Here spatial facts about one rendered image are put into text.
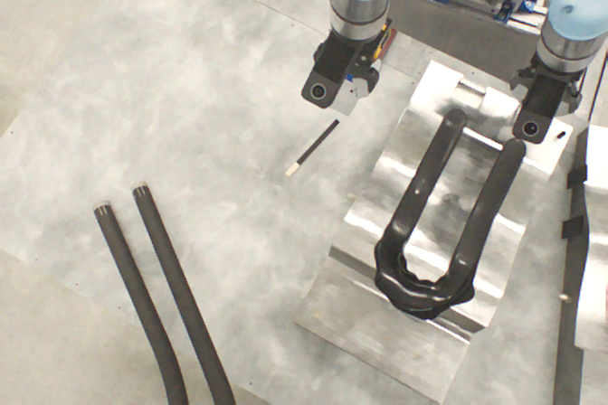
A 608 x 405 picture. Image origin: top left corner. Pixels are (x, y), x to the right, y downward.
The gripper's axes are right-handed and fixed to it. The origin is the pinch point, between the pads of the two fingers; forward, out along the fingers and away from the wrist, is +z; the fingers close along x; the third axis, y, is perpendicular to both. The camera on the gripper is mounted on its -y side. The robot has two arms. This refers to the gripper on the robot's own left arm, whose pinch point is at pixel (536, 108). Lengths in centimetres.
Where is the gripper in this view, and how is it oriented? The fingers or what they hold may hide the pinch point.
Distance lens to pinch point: 110.7
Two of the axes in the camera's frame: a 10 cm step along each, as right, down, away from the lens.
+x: -8.6, -4.2, 2.7
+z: 2.0, 2.1, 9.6
